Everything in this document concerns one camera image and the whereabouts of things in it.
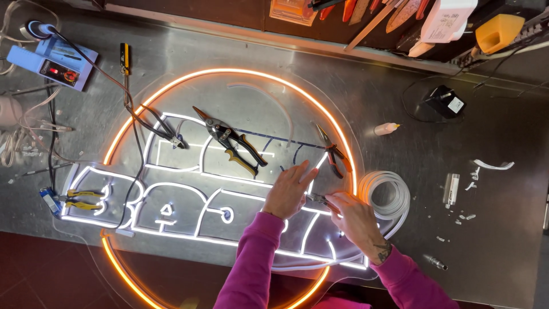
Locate person's left hand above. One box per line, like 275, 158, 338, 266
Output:
262, 160, 320, 220

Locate person's right hand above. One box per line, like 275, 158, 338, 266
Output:
324, 191, 389, 256

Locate small red-handled cutter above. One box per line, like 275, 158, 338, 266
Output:
305, 192, 342, 215

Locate coil of white neon strip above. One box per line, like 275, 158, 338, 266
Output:
271, 170, 411, 272

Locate small glue bottle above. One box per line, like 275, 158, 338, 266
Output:
373, 122, 401, 136

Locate translucent curved strip piece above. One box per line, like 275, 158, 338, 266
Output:
227, 82, 295, 147

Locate silver utility knife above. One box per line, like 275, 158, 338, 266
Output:
443, 173, 461, 209

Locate small metal cylinder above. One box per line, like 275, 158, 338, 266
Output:
422, 253, 449, 271

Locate black yellow tin snips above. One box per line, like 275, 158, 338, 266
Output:
192, 106, 268, 177

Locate small white strip offcuts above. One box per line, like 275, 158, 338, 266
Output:
465, 167, 481, 192

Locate lit neon sign board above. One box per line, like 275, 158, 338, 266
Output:
60, 67, 369, 309

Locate black power adapter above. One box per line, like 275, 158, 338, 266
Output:
422, 84, 466, 120

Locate white strip scrap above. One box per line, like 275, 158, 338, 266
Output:
473, 159, 515, 171

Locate rack of hand tools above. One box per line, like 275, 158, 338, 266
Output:
308, 0, 431, 52

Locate orange plastic case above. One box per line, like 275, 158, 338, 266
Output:
269, 0, 319, 27

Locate white power supply box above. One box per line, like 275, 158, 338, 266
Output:
407, 0, 478, 58

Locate yellow plastic tool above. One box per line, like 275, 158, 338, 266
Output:
475, 13, 526, 55

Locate power strip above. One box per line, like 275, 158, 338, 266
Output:
449, 19, 549, 67

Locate yellow black screwdriver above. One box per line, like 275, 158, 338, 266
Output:
120, 42, 131, 108

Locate blue lighter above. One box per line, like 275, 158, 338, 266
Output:
39, 187, 63, 216

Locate blue soldering station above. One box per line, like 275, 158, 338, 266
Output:
6, 36, 99, 92

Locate blue soldering iron stand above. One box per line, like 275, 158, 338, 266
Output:
19, 19, 57, 42

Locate red-handled pliers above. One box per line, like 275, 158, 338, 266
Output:
316, 124, 353, 179

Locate black clip with cables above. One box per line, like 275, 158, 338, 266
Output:
126, 104, 188, 150

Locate yellow-handled pliers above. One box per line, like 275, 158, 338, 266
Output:
56, 189, 106, 211

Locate bundle of clear wires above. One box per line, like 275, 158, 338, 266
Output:
0, 0, 74, 169

